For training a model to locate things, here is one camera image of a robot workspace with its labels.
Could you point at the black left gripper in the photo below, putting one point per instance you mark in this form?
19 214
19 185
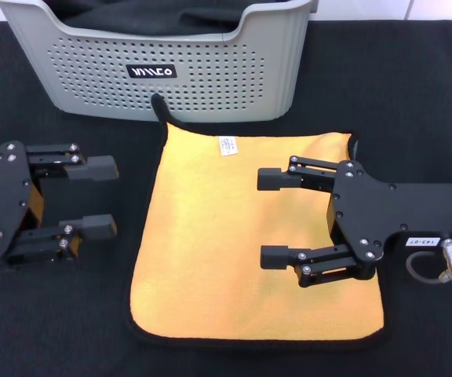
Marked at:
2 196

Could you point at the black cloth inside box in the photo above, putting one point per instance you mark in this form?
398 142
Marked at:
139 19

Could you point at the grey perforated plastic storage box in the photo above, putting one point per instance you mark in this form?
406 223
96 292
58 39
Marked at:
92 98

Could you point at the black logo label on box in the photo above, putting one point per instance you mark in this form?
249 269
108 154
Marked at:
151 71

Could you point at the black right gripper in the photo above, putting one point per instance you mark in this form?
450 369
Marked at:
387 208

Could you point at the yellow towel with black edge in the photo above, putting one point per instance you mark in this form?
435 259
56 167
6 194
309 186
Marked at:
210 235

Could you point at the black tablecloth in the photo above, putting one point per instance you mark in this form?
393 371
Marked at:
53 326

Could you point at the white towel care label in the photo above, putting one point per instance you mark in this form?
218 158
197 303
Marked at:
228 145

